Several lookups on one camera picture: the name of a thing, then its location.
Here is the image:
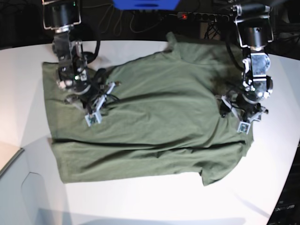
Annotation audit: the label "black cable bundle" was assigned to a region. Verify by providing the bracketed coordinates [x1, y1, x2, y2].
[201, 21, 222, 42]

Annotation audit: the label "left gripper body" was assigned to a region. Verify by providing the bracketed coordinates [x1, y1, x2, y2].
[217, 90, 269, 123]

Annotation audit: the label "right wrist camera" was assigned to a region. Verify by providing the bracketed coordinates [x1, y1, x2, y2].
[85, 112, 102, 127]

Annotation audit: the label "blue plastic bin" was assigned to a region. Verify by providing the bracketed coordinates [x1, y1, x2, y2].
[113, 0, 180, 10]

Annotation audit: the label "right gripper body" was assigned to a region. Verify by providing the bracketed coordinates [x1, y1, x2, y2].
[64, 81, 121, 117]

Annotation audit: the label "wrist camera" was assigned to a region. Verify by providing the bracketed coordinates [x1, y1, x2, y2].
[237, 121, 251, 134]
[85, 112, 102, 127]

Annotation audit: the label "black power strip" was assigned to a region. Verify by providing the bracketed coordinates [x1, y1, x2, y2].
[176, 12, 230, 23]

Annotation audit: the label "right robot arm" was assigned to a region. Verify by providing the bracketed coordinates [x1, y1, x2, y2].
[42, 0, 119, 124]

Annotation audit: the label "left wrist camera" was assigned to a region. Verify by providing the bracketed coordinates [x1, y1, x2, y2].
[237, 121, 251, 134]

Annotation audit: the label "green t-shirt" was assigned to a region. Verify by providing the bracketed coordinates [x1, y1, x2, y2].
[42, 33, 253, 185]

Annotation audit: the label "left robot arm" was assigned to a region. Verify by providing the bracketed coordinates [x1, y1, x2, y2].
[221, 0, 274, 125]

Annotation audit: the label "grey cable loops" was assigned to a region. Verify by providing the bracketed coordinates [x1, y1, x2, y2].
[97, 9, 165, 35]

